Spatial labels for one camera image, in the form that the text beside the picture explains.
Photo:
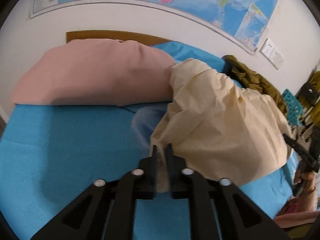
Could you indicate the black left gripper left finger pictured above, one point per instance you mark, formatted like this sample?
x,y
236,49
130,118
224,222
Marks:
x,y
105,210

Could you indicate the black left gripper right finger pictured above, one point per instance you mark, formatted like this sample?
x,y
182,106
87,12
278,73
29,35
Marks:
x,y
218,209

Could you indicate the cream beige garment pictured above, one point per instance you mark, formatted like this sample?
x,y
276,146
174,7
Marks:
x,y
220,129

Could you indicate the right forearm pink sleeve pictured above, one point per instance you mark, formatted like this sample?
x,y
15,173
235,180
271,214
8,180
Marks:
x,y
299,211

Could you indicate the olive clothes on rack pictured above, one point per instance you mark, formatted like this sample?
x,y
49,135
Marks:
x,y
308,97

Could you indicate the right hand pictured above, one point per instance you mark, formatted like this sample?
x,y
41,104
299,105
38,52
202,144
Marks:
x,y
305,177

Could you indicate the teal plastic basket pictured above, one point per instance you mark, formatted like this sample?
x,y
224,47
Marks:
x,y
295,109

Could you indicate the olive brown garment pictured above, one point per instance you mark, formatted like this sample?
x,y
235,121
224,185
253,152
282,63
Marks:
x,y
253,80

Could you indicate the pink pillow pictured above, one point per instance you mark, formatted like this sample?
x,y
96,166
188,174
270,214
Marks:
x,y
97,72

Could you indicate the brown wooden headboard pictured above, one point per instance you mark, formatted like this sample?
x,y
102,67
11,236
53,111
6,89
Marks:
x,y
145,39

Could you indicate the white wall socket panel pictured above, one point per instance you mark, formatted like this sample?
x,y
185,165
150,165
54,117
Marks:
x,y
272,53

